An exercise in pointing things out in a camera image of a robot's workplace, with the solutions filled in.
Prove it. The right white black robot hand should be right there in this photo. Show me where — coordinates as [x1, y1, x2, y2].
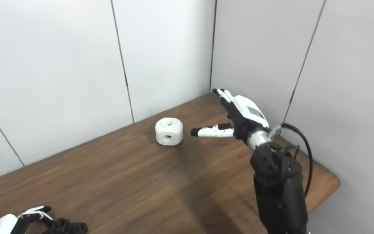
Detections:
[191, 88, 269, 142]

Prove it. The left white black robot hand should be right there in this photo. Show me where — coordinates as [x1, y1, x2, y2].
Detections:
[0, 206, 53, 234]

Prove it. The black flanged holder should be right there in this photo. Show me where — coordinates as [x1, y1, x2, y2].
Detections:
[46, 218, 88, 234]

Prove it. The white block with holes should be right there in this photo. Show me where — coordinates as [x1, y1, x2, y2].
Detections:
[155, 118, 184, 146]

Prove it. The right thin arm wire loop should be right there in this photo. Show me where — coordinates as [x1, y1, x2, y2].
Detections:
[284, 145, 302, 160]

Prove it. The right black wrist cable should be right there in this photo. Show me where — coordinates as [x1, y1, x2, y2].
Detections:
[280, 123, 313, 199]

